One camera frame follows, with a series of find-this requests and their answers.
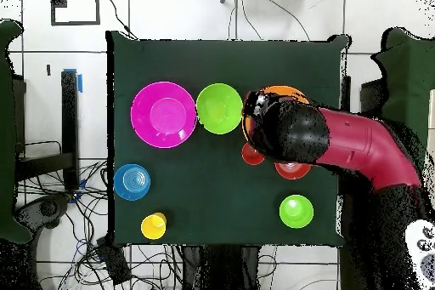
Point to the black metal stand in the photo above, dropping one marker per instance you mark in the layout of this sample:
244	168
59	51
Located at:
69	126

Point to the small blue bowl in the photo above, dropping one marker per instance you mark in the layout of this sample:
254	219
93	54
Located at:
127	181

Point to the orange cup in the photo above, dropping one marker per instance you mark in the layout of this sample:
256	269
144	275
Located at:
250	157

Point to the black box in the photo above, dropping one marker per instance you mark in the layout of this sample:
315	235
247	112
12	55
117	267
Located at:
19	116
372	99

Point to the white box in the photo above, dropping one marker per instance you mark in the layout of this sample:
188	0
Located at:
432	126

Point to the dark green tablecloth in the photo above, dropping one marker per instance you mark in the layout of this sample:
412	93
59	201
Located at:
6	133
221	62
407	82

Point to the large green bowl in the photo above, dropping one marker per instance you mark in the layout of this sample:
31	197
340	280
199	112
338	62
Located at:
219	108

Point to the black power brick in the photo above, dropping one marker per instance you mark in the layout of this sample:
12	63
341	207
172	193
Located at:
114	262

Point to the blue tape strip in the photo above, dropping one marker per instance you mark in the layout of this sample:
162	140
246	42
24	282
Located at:
80	84

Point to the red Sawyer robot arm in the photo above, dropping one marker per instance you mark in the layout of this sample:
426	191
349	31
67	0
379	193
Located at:
357	140

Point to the yellow cup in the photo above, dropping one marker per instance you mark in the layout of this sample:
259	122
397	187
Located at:
161	217
151	228

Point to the black upright post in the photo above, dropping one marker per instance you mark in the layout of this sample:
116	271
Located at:
345	92

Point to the small green bowl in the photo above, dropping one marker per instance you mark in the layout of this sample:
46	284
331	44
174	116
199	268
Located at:
296	211

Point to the black floor tape square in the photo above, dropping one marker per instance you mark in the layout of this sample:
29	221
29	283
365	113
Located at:
74	23

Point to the large pink bowl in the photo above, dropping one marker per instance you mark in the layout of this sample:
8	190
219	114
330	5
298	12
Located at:
163	114

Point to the dark grey chair base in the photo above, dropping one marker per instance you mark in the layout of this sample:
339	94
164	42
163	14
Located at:
47	208

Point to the small orange bowl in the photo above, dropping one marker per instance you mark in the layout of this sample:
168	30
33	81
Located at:
292	171

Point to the large orange bowl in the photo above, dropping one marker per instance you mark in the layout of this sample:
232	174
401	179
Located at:
285	90

